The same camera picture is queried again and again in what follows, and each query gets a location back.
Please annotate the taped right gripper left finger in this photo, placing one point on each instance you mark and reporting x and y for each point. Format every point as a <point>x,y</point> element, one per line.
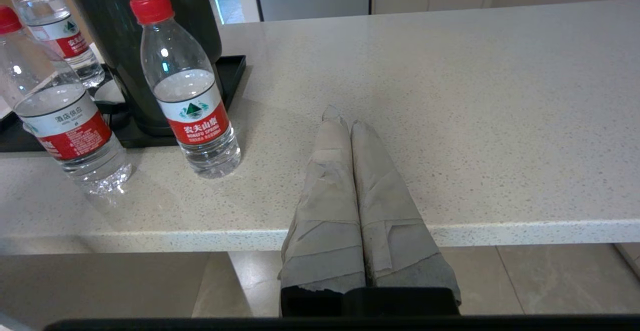
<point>325,221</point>

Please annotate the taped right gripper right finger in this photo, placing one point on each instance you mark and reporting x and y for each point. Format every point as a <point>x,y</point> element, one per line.
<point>395,241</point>

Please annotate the clear red-capped water bottle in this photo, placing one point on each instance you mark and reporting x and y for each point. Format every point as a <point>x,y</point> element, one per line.
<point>70,131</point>
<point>200,126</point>
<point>65,41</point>

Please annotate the black electric kettle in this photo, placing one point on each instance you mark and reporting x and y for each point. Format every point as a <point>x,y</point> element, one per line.
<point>115,31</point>

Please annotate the black rectangular serving tray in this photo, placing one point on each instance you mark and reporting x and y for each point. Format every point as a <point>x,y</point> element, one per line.
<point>230,81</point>

